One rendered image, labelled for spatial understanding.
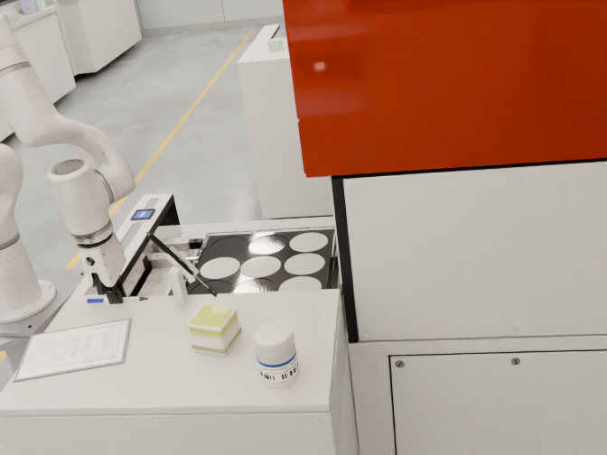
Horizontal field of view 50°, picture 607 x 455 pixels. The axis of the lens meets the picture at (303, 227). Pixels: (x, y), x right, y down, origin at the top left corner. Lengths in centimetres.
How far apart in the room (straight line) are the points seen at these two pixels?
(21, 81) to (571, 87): 99
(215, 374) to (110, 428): 21
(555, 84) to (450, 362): 64
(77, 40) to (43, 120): 662
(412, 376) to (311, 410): 45
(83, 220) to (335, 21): 60
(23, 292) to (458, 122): 117
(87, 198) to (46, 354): 33
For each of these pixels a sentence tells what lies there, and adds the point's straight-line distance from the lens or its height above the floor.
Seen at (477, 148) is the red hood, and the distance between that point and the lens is 127.
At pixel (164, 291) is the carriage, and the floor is 88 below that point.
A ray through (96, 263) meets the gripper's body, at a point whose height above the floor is 111.
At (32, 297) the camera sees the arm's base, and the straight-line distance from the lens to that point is 186.
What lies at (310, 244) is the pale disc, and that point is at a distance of 171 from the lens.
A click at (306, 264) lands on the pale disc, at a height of 90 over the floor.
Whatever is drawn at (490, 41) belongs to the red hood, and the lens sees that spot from 121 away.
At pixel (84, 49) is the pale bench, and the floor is 34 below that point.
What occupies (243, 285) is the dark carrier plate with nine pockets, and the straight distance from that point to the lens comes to 158.
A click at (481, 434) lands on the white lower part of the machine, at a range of 168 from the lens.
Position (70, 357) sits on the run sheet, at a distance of 139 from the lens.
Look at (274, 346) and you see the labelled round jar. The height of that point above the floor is 106.
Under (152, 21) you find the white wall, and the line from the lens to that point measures 996.
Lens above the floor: 174
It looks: 28 degrees down
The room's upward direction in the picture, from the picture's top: 8 degrees counter-clockwise
